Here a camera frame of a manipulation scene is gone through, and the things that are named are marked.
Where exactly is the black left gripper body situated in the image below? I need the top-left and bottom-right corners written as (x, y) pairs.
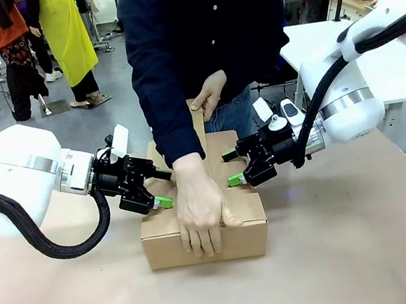
top-left (93, 153), bottom-right (163, 222)

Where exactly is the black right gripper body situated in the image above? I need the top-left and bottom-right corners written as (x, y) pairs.
top-left (234, 127), bottom-right (303, 189)

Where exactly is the brown cardboard box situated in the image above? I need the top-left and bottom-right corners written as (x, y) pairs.
top-left (127, 125), bottom-right (273, 273)

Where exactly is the person's left forearm navy sleeve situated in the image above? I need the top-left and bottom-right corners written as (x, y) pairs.
top-left (216, 39), bottom-right (297, 99)

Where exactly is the person's right forearm navy sleeve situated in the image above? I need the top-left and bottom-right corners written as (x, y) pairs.
top-left (130, 66), bottom-right (208, 174)

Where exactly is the person's right hand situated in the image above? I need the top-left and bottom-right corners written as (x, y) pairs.
top-left (169, 148), bottom-right (249, 261)

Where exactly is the person's left hand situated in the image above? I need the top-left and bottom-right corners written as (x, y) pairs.
top-left (184, 68), bottom-right (234, 122)

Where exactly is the dark floor plate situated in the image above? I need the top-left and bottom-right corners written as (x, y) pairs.
top-left (83, 92), bottom-right (113, 111)

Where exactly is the grey floor plate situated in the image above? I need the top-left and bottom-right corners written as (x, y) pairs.
top-left (38, 97), bottom-right (71, 119)

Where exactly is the person in navy shirt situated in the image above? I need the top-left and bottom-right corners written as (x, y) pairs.
top-left (115, 0), bottom-right (312, 177)

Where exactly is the large white table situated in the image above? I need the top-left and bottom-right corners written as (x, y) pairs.
top-left (276, 8), bottom-right (406, 120)

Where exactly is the person in yellow apron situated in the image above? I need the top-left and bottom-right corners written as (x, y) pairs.
top-left (23, 0), bottom-right (106, 115)

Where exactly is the wooden workbench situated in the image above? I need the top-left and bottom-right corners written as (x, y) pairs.
top-left (316, 0), bottom-right (381, 25)

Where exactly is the person in orange top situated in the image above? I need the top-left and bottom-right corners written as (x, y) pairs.
top-left (0, 0), bottom-right (54, 125)

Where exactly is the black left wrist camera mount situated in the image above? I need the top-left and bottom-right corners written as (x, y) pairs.
top-left (93, 132), bottom-right (130, 170)

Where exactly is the white right wrist camera unit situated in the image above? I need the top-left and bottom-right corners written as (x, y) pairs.
top-left (264, 94), bottom-right (315, 140)

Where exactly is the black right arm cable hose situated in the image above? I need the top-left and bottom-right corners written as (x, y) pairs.
top-left (273, 5), bottom-right (406, 171)

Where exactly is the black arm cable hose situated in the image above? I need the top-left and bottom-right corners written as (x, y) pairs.
top-left (273, 5), bottom-right (406, 171)
top-left (0, 172), bottom-right (117, 270)

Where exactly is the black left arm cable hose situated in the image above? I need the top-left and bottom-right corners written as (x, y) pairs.
top-left (0, 172), bottom-right (117, 270)

